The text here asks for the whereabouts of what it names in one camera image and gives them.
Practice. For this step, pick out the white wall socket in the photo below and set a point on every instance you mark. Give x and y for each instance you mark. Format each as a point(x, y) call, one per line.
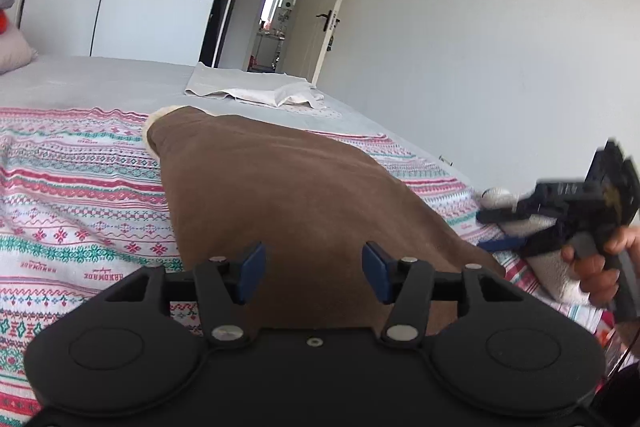
point(445, 159)

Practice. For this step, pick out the orange cushion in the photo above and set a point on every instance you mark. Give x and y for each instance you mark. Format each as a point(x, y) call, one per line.
point(2, 22)

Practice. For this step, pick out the white folded cloth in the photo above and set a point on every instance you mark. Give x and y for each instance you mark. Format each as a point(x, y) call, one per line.
point(250, 87)

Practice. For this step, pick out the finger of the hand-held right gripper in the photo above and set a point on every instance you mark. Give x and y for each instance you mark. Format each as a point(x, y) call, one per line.
point(510, 242)
point(505, 209)

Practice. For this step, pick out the person's right hand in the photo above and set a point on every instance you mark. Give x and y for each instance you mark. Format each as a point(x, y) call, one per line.
point(597, 277)

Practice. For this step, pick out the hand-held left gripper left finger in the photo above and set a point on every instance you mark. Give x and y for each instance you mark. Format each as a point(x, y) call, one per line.
point(252, 272)

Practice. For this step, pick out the white fluffy cloth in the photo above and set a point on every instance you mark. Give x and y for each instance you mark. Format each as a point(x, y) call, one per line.
point(552, 269)

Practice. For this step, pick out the bed with grey sheet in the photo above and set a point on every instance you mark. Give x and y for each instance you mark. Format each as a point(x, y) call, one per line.
point(100, 82)

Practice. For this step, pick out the brown jacket with fleece collar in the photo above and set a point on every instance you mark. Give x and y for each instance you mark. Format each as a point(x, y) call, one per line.
point(300, 197)

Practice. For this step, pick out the red green patterned blanket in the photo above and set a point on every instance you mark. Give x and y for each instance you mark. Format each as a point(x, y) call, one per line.
point(75, 207)

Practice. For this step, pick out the beige pillow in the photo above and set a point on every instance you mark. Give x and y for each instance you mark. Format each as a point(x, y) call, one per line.
point(12, 52)

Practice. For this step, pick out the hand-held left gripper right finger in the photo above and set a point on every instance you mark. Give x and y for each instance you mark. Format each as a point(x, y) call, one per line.
point(376, 272)

